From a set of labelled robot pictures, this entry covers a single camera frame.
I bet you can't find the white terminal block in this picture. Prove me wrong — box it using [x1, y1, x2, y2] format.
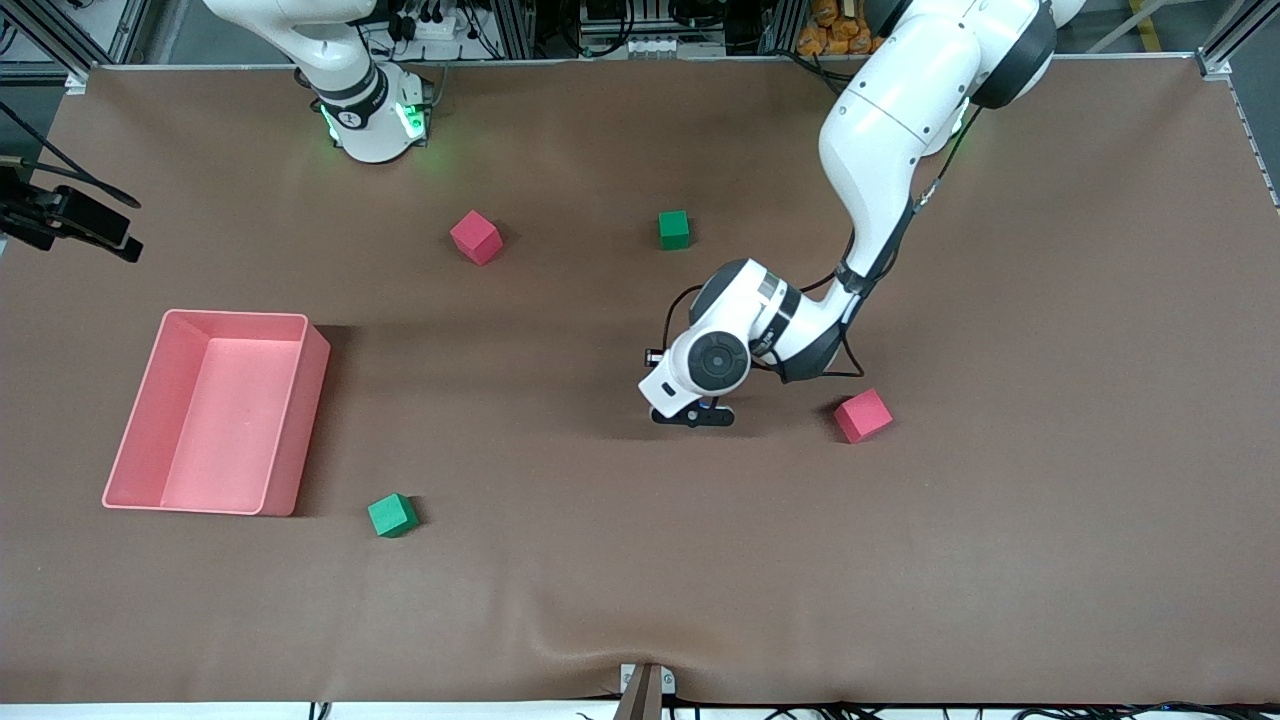
[580, 34, 673, 58]

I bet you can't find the bag of orange items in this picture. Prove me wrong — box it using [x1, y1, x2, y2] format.
[796, 0, 889, 58]

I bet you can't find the pink plastic bin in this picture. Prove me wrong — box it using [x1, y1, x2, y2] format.
[101, 309, 332, 518]

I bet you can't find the aluminium frame post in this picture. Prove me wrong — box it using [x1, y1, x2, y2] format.
[488, 0, 538, 61]
[760, 0, 807, 57]

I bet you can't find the pink foam cube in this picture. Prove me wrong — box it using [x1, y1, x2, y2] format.
[832, 388, 895, 445]
[449, 209, 504, 267]

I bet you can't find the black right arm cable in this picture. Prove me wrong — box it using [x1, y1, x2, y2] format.
[0, 100, 143, 210]

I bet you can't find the white power strip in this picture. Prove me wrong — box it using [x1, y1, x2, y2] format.
[398, 8, 473, 43]

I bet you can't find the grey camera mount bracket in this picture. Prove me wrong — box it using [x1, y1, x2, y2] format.
[612, 662, 678, 720]

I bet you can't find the aluminium frame corner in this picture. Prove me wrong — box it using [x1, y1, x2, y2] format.
[0, 0, 153, 93]
[1195, 0, 1280, 81]

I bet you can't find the brown table mat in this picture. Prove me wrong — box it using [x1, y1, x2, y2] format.
[0, 55, 1280, 707]

